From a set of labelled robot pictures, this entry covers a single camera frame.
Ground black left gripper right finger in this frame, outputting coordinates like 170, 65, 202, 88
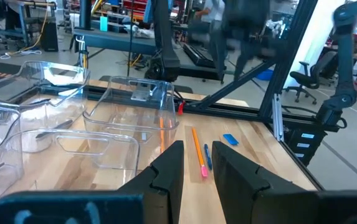
211, 140, 357, 224

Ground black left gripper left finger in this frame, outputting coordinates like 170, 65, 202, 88
0, 139, 185, 224

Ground blue eraser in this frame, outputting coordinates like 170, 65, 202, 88
222, 133, 240, 146

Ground silver aluminium bar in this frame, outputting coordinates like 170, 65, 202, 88
271, 92, 285, 143

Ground black box white labels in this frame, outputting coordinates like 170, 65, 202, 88
283, 123, 328, 167

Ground blue bucket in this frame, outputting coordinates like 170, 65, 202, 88
255, 68, 274, 81

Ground black office chair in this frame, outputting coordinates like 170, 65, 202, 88
285, 51, 338, 105

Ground teal metal workbench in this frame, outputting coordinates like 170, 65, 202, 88
72, 27, 158, 57

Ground person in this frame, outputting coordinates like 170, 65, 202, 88
193, 0, 229, 60

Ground red tool cabinet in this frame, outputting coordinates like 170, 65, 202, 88
121, 0, 148, 16

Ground silver metal bracket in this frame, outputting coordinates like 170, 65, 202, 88
130, 81, 152, 103

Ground black aluminium rig frame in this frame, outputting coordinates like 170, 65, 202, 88
37, 0, 325, 191

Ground yellow cable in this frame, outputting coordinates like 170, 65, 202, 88
8, 4, 50, 57

